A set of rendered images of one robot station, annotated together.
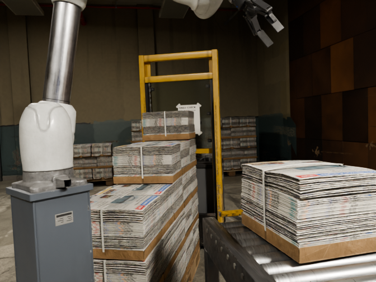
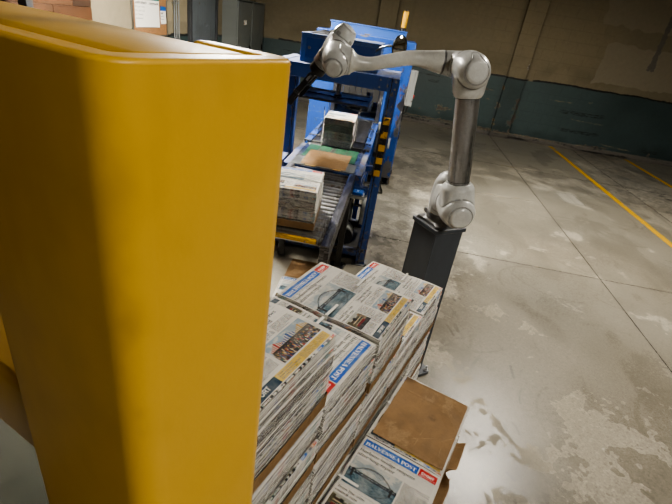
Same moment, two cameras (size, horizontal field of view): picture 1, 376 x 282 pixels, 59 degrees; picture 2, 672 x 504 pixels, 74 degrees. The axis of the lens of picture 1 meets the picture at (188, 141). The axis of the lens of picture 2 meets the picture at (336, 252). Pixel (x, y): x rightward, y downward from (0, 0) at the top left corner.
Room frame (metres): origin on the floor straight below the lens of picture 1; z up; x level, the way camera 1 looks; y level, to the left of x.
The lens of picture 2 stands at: (3.34, 0.51, 1.87)
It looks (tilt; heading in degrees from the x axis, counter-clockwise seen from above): 28 degrees down; 194
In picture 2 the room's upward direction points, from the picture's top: 9 degrees clockwise
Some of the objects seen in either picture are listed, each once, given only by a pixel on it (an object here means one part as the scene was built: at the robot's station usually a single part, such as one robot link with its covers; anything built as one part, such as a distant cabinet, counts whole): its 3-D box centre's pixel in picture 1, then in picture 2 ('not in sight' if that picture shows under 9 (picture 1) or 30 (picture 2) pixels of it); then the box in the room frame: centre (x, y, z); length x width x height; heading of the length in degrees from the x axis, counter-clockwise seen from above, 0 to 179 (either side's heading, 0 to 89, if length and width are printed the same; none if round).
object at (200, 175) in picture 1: (190, 197); not in sight; (3.49, -0.01, 0.40); 0.69 x 0.55 x 0.80; 79
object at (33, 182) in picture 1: (51, 177); (438, 215); (1.07, 0.45, 1.03); 0.22 x 0.18 x 0.06; 47
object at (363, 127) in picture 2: not in sight; (344, 135); (-1.40, -0.83, 0.75); 1.53 x 0.64 x 0.10; 10
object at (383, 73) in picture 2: not in sight; (341, 71); (-0.28, -0.62, 1.50); 0.94 x 0.68 x 0.10; 100
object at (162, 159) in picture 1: (148, 162); (342, 322); (2.11, 0.26, 0.95); 0.38 x 0.29 x 0.23; 80
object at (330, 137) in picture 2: not in sight; (340, 129); (-0.85, -0.72, 0.93); 0.38 x 0.30 x 0.26; 10
